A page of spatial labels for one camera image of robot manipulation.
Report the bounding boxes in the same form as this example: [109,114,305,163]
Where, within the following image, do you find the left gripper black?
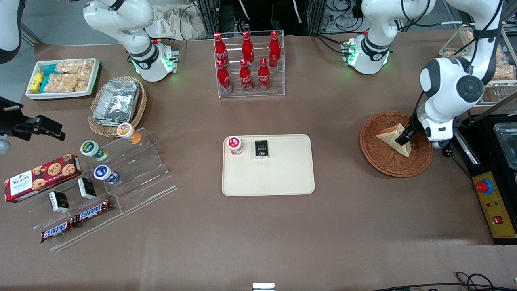
[395,106,426,146]

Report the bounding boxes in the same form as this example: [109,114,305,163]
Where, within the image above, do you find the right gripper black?
[0,97,66,141]

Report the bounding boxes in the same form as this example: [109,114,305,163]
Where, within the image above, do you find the plastic triangle sandwich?
[376,123,412,158]

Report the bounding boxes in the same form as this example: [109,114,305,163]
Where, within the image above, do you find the brown round wicker basket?
[359,111,433,178]

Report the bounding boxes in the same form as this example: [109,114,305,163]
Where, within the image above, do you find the tan oval wicker basket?
[88,76,147,139]

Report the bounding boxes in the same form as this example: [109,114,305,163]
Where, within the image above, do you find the beige plastic tray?
[221,134,315,197]

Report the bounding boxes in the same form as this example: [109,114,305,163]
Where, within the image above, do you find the clear rice cracker bag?
[44,73,92,94]
[56,59,95,76]

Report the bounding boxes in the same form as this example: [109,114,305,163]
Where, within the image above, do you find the green lid yogurt cup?
[80,140,109,162]

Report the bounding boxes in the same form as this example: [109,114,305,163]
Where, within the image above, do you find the yellow snack pack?
[29,72,44,93]

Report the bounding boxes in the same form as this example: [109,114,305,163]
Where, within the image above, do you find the red Walkers cookie box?
[4,153,82,203]

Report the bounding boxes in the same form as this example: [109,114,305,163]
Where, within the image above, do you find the white rectangular snack bin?
[25,58,101,100]

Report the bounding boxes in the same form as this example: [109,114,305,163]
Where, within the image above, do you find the silver foil container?
[93,80,141,126]

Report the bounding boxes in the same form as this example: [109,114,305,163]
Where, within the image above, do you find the blue lid yogurt cup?
[94,164,120,184]

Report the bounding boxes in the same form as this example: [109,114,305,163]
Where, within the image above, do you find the orange lid yogurt cup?
[117,122,142,145]

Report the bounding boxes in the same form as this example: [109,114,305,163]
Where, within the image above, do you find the black countertop appliance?
[454,114,517,245]

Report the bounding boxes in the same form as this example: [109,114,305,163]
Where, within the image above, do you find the Snickers chocolate bar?
[40,218,78,243]
[76,199,113,223]

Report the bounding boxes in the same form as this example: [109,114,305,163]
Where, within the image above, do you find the clear plastic container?
[493,122,517,170]

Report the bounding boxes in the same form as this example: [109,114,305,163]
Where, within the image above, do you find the clear acrylic stepped shelf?
[16,127,177,252]

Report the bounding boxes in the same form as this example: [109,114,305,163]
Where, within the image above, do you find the yellow emergency stop control box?
[472,172,517,240]

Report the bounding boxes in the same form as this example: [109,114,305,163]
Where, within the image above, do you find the bagged rice cracker snacks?
[460,30,517,81]

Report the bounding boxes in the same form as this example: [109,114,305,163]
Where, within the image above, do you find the clear acrylic bottle rack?
[213,30,286,99]

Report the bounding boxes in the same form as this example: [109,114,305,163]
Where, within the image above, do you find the red cola bottle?
[217,60,232,93]
[269,30,281,68]
[239,59,253,93]
[258,58,271,91]
[242,31,255,65]
[214,32,227,67]

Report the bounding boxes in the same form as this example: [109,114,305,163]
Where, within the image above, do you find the crumpled beige cloth bag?
[145,4,207,41]

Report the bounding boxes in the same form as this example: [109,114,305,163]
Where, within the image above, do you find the red lid yogurt cup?
[227,136,243,156]

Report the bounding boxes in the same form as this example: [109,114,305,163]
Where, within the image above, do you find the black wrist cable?
[441,141,472,179]

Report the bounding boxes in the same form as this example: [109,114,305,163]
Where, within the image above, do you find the black arm base cable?
[313,34,350,55]

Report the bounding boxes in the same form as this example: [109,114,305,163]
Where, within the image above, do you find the black floor cable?
[372,272,517,291]

